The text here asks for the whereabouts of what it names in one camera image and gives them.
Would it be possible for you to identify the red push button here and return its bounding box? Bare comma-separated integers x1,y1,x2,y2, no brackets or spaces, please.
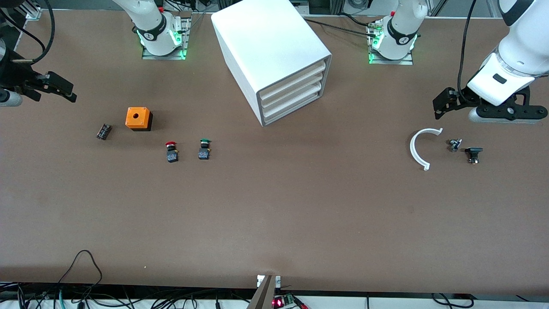
165,141,180,164

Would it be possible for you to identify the green push button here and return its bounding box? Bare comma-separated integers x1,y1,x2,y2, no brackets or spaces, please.
198,138,213,161

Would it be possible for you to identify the white drawer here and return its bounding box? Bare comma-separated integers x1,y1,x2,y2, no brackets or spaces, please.
262,88,322,120
261,76,323,110
259,61,328,102

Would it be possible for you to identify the white drawer cabinet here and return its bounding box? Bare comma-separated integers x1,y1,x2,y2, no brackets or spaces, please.
211,0,333,127

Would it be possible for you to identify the white curved plastic part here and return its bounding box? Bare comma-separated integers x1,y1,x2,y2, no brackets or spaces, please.
409,127,444,172

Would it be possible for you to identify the circuit board with red light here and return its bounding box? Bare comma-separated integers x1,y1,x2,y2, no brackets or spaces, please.
272,294,309,309

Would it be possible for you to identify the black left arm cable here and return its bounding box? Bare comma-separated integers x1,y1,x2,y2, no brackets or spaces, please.
456,0,478,94

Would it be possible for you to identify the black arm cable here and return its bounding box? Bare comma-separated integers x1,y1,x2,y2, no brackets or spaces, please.
456,0,478,94
0,0,56,66

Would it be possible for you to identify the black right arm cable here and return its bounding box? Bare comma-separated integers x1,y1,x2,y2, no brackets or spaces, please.
0,0,56,66

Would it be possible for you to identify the black switch part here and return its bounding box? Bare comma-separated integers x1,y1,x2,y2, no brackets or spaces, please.
465,147,484,165

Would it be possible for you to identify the orange button enclosure box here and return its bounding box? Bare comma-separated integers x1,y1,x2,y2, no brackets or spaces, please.
125,107,153,132

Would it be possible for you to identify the black cable on table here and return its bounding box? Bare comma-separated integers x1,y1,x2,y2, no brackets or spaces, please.
303,13,379,36

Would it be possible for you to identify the black looped cable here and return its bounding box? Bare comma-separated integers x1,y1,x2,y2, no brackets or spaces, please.
57,250,104,287

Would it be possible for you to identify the black floor cable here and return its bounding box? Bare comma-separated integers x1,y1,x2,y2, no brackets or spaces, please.
431,293,476,309

